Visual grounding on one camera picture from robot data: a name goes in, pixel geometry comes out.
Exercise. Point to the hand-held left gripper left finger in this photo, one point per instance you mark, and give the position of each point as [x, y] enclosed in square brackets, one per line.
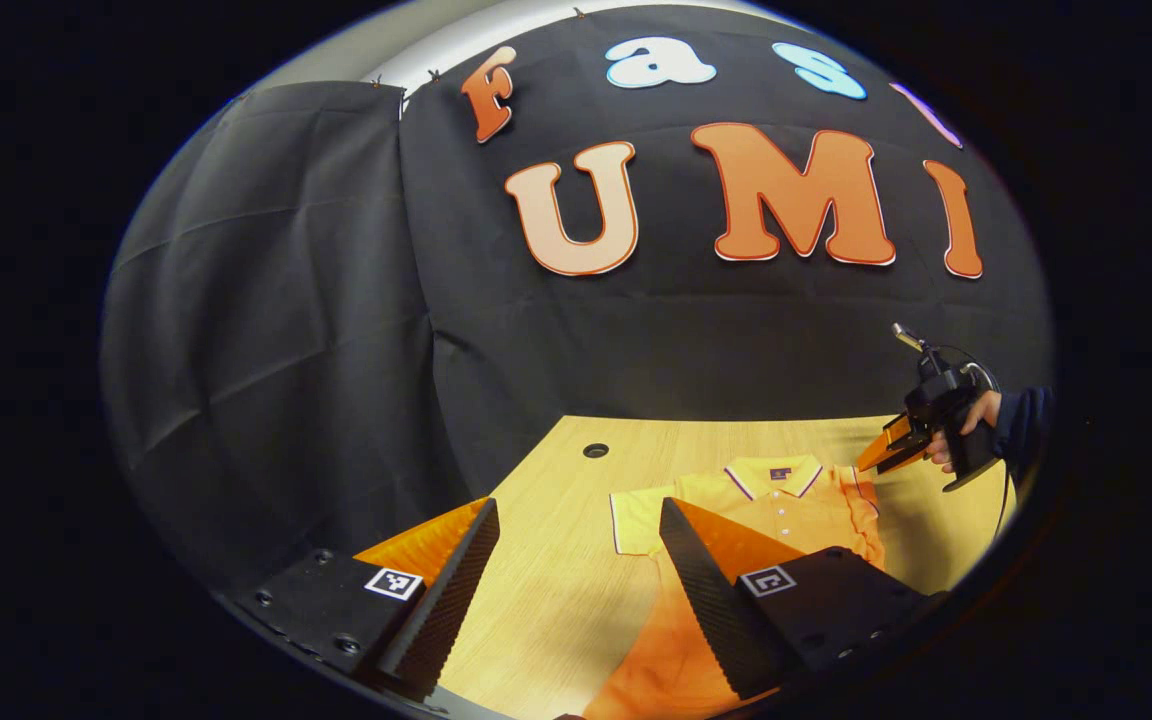
[451, 600]

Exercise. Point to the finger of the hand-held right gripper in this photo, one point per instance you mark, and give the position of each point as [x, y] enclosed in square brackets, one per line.
[894, 440]
[904, 465]

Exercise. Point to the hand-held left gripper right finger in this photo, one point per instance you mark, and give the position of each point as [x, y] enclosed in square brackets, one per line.
[706, 590]

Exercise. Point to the orange T-shirt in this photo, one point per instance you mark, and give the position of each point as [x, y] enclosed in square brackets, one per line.
[796, 510]

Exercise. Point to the black backdrop cloth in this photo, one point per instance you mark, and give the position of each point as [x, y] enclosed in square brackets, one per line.
[636, 340]

